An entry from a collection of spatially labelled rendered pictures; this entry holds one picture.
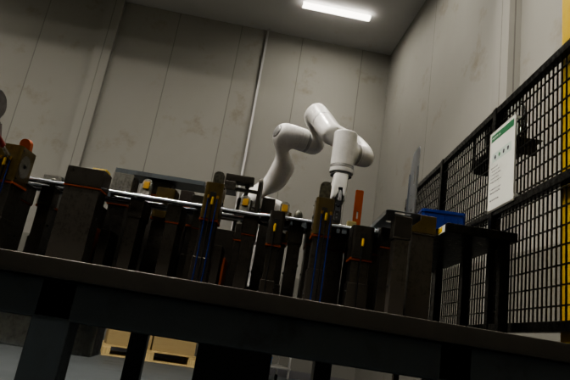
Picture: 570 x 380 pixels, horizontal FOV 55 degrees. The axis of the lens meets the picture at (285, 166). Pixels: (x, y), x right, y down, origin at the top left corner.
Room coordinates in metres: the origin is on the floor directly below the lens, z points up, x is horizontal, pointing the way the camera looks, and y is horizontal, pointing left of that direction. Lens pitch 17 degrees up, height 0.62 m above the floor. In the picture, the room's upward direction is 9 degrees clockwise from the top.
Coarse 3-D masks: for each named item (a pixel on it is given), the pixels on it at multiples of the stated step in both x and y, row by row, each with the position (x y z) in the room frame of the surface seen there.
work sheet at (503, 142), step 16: (512, 128) 1.71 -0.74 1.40; (496, 144) 1.84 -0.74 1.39; (512, 144) 1.70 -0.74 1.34; (496, 160) 1.83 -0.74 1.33; (512, 160) 1.70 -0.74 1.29; (496, 176) 1.83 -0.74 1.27; (512, 176) 1.69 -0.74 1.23; (496, 192) 1.82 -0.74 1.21; (512, 192) 1.69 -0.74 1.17; (496, 208) 1.82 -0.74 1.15
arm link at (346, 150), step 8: (336, 136) 1.82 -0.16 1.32; (344, 136) 1.81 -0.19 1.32; (352, 136) 1.81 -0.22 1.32; (336, 144) 1.82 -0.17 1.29; (344, 144) 1.80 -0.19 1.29; (352, 144) 1.81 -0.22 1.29; (336, 152) 1.82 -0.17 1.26; (344, 152) 1.80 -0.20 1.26; (352, 152) 1.81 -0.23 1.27; (360, 152) 1.83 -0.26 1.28; (336, 160) 1.81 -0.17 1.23; (344, 160) 1.80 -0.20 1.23; (352, 160) 1.82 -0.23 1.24
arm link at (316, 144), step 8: (312, 104) 2.08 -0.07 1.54; (320, 104) 2.06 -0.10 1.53; (312, 112) 2.04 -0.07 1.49; (320, 112) 2.01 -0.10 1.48; (328, 112) 2.01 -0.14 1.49; (312, 120) 2.03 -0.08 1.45; (312, 128) 2.12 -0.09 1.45; (312, 136) 2.19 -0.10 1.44; (312, 144) 2.21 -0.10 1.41; (320, 144) 2.21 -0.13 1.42; (304, 152) 2.26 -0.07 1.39; (312, 152) 2.25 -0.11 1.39
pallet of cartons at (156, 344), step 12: (108, 336) 8.15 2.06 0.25; (120, 336) 8.20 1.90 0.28; (156, 336) 8.33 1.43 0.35; (108, 348) 8.15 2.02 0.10; (156, 348) 8.34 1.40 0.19; (168, 348) 8.38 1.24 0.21; (180, 348) 8.42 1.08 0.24; (192, 348) 8.47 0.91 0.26; (144, 360) 8.29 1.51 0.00; (156, 360) 8.34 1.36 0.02; (168, 360) 8.74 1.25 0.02; (180, 360) 9.16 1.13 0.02; (192, 360) 8.46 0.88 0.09
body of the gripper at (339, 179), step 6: (330, 174) 1.84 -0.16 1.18; (336, 174) 1.80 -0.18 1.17; (342, 174) 1.80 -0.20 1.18; (348, 174) 1.82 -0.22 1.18; (336, 180) 1.80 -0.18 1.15; (342, 180) 1.80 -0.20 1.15; (336, 186) 1.80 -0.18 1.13; (342, 186) 1.80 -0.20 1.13; (336, 192) 1.80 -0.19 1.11; (342, 192) 1.80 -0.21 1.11; (336, 198) 1.82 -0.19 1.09; (342, 204) 1.87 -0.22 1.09
